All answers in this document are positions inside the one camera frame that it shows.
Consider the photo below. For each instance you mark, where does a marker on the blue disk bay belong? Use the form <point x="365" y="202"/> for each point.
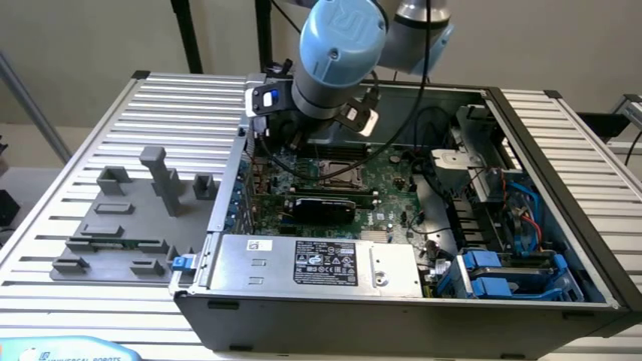
<point x="502" y="274"/>

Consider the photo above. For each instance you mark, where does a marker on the green RAM stick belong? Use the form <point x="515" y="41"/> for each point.
<point x="118" y="243"/>

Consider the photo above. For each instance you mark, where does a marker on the silver power supply unit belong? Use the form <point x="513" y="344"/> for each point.
<point x="280" y="263"/>

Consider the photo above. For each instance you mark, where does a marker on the aluminium profile rail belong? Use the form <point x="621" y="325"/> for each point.
<point x="629" y="107"/>

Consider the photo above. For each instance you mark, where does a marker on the black graphics card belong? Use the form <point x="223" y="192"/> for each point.
<point x="323" y="210"/>

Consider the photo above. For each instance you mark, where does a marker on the blue Universal Robots cap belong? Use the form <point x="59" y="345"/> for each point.
<point x="60" y="349"/>

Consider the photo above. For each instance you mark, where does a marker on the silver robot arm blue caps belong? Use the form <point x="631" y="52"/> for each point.
<point x="340" y="45"/>

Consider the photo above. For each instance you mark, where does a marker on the grey parts rack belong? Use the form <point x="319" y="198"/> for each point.
<point x="126" y="225"/>

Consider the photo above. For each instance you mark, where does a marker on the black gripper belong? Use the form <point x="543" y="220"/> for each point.
<point x="311" y="126"/>

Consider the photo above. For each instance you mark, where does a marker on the silver metal drive cage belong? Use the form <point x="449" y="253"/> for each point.
<point x="466" y="165"/>

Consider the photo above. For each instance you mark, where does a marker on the white black wrist camera box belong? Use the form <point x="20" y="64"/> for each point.
<point x="266" y="98"/>

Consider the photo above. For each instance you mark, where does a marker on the black open PC case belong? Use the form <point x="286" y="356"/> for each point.
<point x="401" y="323"/>

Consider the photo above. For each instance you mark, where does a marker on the metal CPU socket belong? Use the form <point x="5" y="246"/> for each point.
<point x="336" y="175"/>

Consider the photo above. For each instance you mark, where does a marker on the blue case latch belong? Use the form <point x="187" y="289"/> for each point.
<point x="183" y="263"/>

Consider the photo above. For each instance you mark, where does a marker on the black RAM slots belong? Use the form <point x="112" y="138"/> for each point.
<point x="340" y="151"/>

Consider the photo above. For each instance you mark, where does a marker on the white black wrist bracket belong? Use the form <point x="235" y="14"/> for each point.
<point x="358" y="114"/>

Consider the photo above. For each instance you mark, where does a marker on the green motherboard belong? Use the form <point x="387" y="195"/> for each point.
<point x="391" y="188"/>

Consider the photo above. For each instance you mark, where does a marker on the silver slanted pole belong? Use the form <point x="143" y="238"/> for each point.
<point x="29" y="105"/>

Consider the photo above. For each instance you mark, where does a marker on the black stand pole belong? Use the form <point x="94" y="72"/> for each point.
<point x="264" y="34"/>
<point x="188" y="34"/>

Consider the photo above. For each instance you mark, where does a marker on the black block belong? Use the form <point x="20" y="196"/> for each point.
<point x="7" y="208"/>

